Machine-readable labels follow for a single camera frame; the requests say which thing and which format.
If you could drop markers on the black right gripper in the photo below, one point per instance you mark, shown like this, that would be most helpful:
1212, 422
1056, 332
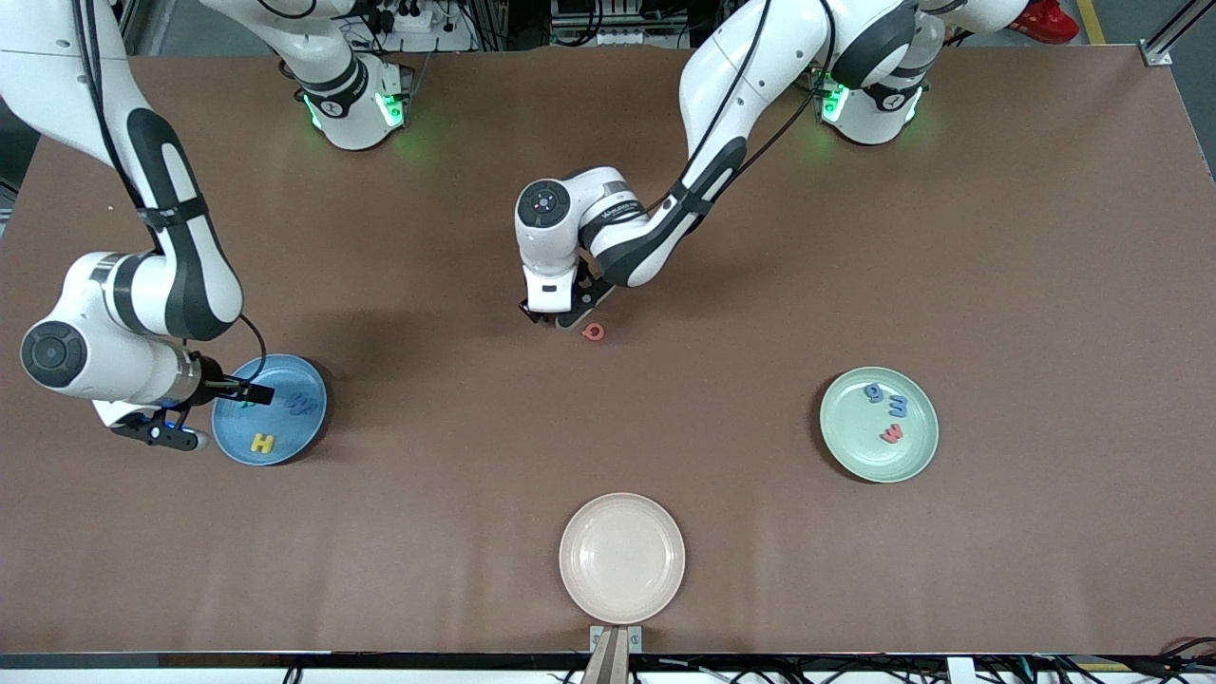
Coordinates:
217, 385

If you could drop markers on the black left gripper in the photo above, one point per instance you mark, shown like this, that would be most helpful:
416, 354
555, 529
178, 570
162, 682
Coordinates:
581, 285

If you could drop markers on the yellow uppercase H letter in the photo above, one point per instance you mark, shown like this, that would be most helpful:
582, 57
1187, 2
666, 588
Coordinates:
262, 443

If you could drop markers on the blue uppercase W letter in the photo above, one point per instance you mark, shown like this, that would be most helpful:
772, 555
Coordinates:
300, 407

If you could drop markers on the red uppercase Q letter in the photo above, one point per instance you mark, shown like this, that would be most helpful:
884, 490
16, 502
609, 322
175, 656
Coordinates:
586, 331

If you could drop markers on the blue lowercase a letter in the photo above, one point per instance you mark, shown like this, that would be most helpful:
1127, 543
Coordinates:
874, 392

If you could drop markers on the blue lowercase m letter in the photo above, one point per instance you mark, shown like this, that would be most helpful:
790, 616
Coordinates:
898, 407

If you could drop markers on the red lowercase w letter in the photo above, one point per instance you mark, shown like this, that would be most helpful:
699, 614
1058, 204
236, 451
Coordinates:
892, 434

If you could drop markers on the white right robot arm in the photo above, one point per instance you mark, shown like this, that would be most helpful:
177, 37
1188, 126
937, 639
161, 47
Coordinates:
90, 366

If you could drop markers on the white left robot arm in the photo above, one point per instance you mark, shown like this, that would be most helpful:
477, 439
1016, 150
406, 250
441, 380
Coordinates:
760, 57

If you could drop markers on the blue plate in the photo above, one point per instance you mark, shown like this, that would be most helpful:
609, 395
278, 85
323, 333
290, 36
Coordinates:
285, 446

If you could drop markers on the cream plate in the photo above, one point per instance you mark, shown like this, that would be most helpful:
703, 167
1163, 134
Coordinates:
622, 559

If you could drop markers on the green plate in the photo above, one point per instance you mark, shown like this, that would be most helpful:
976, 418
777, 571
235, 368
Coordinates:
855, 437

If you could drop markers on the brown table cover sheet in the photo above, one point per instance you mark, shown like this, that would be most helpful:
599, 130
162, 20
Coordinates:
380, 551

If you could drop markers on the white power strip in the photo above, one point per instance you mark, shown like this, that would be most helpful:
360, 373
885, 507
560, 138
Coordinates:
427, 33
608, 38

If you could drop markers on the red object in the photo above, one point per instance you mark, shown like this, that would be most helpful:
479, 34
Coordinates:
1045, 19

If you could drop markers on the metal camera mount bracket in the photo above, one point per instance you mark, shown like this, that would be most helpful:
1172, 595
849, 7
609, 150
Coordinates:
616, 638

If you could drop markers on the aluminium frame profile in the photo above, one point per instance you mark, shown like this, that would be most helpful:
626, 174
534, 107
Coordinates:
1173, 38

